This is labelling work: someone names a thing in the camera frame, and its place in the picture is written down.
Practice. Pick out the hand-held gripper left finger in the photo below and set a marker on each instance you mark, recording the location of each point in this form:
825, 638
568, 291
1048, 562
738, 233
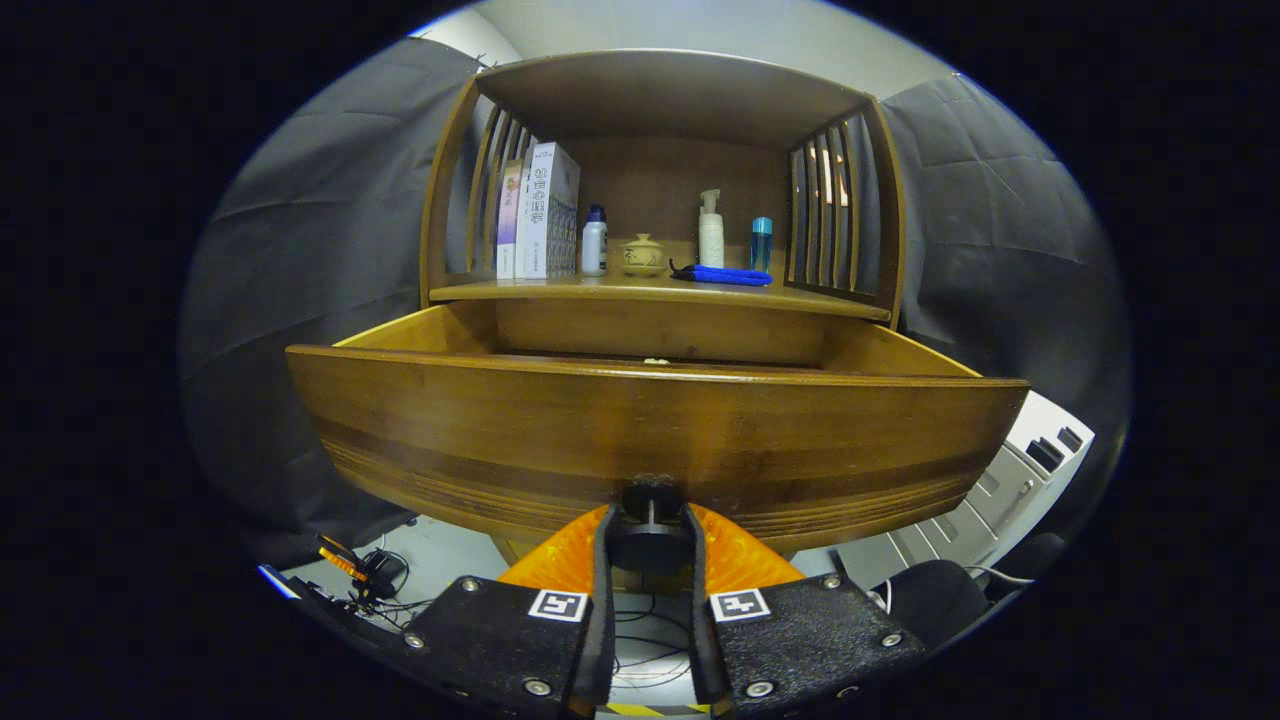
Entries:
500, 640

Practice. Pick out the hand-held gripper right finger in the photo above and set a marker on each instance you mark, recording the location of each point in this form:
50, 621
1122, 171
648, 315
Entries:
810, 640

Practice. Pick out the black drawer knob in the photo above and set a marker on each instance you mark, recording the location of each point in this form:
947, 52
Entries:
650, 545

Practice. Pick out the brown wooden drawer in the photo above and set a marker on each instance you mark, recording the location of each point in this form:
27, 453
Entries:
650, 430

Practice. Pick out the wooden countertop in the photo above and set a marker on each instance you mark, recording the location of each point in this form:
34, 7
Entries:
640, 288

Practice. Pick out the brown wooden cabinet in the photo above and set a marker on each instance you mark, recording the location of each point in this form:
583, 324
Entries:
660, 95

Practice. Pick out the black power adapter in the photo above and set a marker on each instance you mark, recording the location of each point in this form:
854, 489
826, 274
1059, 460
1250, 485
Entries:
382, 575

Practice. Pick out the black rounded object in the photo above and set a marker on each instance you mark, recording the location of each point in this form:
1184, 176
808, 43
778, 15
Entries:
940, 600

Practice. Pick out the orange and black tool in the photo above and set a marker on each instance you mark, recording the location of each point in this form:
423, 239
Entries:
338, 558

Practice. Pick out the blue folded cloth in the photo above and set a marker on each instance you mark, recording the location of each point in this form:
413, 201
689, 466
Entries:
730, 275

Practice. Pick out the clear blue bottle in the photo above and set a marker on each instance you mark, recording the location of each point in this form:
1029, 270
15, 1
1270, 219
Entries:
761, 245

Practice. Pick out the white bottle with blue cap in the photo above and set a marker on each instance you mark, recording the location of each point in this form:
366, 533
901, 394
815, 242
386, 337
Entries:
594, 250

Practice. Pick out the yellow lidded teacup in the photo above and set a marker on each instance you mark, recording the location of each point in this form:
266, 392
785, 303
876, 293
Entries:
642, 256

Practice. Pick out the white pump bottle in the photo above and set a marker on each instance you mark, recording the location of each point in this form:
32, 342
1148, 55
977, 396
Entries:
711, 240

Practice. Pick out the thin purple book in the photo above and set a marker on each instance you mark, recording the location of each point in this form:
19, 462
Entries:
507, 220

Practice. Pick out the thick white book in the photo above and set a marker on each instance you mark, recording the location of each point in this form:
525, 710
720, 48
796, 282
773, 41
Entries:
545, 215

